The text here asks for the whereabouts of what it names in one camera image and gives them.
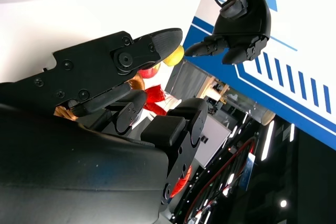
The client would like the wooden frame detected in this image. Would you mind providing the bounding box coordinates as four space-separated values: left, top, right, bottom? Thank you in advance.
202 76 229 104

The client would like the red floor cable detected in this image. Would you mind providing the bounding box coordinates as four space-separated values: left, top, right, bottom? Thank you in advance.
183 140 257 223

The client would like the yellow-green apple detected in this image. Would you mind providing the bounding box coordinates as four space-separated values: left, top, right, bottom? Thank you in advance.
162 45 185 67

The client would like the wicker basket with red handle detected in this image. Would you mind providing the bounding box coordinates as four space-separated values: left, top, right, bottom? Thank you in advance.
54 73 192 198

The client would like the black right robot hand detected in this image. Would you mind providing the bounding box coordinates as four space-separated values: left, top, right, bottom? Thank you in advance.
0 27 209 224

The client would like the red apple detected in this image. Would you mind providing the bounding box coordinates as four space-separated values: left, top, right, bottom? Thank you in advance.
138 62 161 79

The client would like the white box cabinet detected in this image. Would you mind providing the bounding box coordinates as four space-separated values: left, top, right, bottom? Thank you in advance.
194 115 232 168

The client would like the red ribbon bow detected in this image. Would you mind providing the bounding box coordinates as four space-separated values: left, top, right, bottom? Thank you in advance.
143 84 169 116

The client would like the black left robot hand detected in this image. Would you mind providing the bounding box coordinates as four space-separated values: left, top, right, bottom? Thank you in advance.
185 0 271 65

